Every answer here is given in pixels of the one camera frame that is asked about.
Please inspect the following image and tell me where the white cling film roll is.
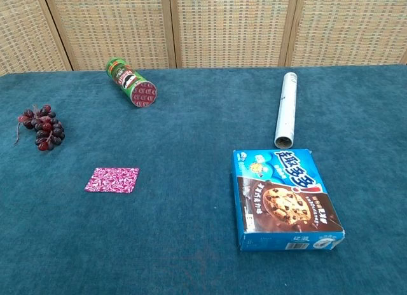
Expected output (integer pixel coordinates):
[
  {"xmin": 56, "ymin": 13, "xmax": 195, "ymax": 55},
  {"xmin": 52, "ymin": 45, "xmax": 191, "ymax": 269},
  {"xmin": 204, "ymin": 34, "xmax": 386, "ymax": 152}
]
[{"xmin": 273, "ymin": 72, "xmax": 299, "ymax": 149}]

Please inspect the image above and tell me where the pink patterned card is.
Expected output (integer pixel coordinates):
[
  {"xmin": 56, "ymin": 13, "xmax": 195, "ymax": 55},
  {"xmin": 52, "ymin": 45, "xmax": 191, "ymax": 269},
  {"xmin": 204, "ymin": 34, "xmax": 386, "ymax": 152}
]
[{"xmin": 84, "ymin": 167, "xmax": 140, "ymax": 194}]

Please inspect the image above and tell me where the green Pringles can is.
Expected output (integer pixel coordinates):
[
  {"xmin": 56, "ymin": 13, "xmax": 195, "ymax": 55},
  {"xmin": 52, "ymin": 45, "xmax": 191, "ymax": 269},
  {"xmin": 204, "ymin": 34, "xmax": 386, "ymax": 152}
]
[{"xmin": 105, "ymin": 57, "xmax": 158, "ymax": 108}]

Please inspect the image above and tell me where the blue chocolate cookie box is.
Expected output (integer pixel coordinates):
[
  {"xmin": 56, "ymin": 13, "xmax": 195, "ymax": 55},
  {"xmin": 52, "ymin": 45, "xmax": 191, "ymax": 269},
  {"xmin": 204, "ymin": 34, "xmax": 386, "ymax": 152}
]
[{"xmin": 231, "ymin": 147, "xmax": 347, "ymax": 252}]

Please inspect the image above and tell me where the dark red grape bunch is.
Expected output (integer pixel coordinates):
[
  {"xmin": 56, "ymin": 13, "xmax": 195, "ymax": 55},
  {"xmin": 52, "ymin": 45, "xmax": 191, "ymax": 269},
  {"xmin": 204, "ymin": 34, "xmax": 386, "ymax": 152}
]
[{"xmin": 13, "ymin": 104, "xmax": 66, "ymax": 152}]

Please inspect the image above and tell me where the woven rattan folding screen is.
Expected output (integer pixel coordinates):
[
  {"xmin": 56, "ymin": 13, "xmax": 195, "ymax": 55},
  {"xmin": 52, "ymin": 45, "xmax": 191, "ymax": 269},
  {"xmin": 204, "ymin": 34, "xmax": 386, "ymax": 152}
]
[{"xmin": 0, "ymin": 0, "xmax": 407, "ymax": 76}]

